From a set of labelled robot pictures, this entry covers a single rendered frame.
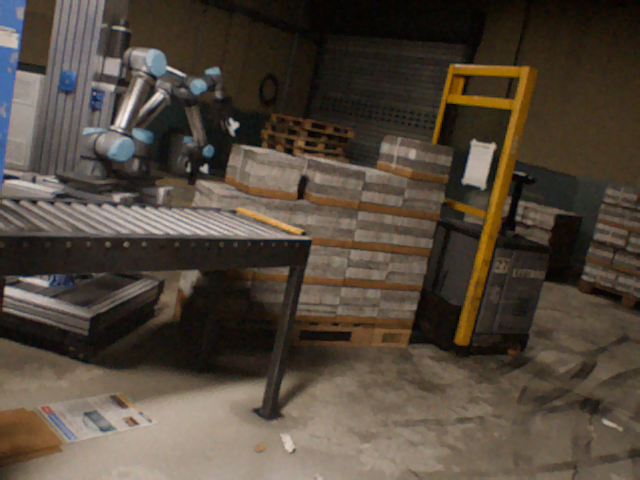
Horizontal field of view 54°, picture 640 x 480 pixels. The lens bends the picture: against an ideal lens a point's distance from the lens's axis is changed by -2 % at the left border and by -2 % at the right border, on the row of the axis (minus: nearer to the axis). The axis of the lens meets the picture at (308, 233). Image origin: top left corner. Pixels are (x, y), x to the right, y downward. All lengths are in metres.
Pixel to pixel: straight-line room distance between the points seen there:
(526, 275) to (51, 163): 2.99
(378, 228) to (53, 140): 1.85
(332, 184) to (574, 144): 6.62
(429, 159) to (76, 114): 2.00
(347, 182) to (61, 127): 1.53
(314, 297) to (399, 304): 0.62
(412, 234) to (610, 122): 6.12
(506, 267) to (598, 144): 5.61
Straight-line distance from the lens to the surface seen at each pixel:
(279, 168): 3.40
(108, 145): 2.94
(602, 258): 7.90
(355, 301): 3.83
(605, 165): 9.64
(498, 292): 4.30
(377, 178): 3.70
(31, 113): 3.36
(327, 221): 3.59
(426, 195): 3.91
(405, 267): 3.95
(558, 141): 9.91
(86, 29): 3.29
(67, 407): 2.71
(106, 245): 2.05
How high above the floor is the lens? 1.26
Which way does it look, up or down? 10 degrees down
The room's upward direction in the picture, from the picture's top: 12 degrees clockwise
